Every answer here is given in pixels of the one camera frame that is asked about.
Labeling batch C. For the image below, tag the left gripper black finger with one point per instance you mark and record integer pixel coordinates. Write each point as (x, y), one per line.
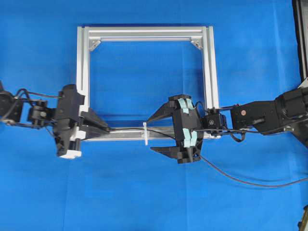
(90, 118)
(93, 132)

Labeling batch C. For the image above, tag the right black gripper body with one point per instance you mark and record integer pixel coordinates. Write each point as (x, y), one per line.
(187, 126)

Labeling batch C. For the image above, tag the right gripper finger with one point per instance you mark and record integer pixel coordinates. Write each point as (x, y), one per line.
(165, 111)
(171, 152)

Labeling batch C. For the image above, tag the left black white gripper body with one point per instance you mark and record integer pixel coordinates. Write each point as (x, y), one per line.
(66, 121)

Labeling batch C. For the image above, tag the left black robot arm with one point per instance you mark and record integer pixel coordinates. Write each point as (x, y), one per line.
(22, 111)

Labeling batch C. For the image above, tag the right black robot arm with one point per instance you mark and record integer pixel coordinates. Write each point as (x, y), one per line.
(288, 112)

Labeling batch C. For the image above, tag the white zip tie loop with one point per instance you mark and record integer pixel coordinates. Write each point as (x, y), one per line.
(145, 133)

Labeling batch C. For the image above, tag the dark object bottom right corner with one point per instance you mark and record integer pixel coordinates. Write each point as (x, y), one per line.
(303, 223)

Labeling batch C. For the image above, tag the aluminium extrusion frame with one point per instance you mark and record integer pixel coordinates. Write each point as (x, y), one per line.
(202, 37)

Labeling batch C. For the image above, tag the black rail at right edge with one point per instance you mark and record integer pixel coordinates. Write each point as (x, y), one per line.
(300, 11)

